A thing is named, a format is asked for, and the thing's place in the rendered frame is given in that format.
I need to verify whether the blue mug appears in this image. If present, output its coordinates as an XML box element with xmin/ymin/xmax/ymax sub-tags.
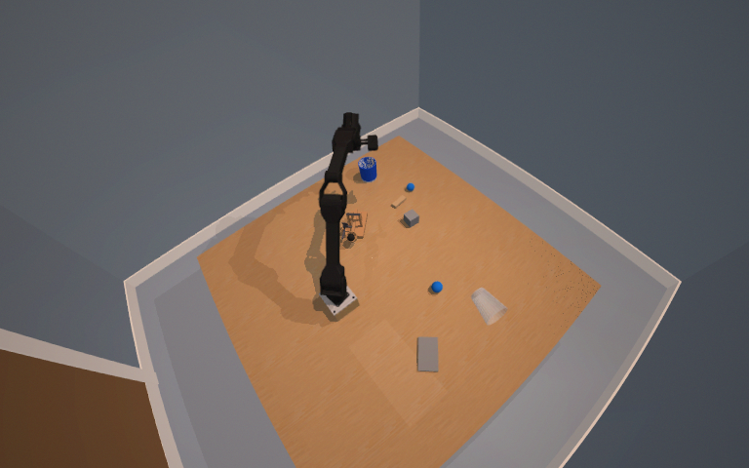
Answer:
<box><xmin>358</xmin><ymin>157</ymin><xmax>376</xmax><ymax>182</ymax></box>

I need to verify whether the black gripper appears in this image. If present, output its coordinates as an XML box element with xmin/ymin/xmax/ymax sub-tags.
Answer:
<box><xmin>332</xmin><ymin>136</ymin><xmax>378</xmax><ymax>152</ymax></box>

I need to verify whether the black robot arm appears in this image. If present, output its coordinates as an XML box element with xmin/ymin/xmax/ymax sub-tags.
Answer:
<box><xmin>319</xmin><ymin>112</ymin><xmax>361</xmax><ymax>307</ymax></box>

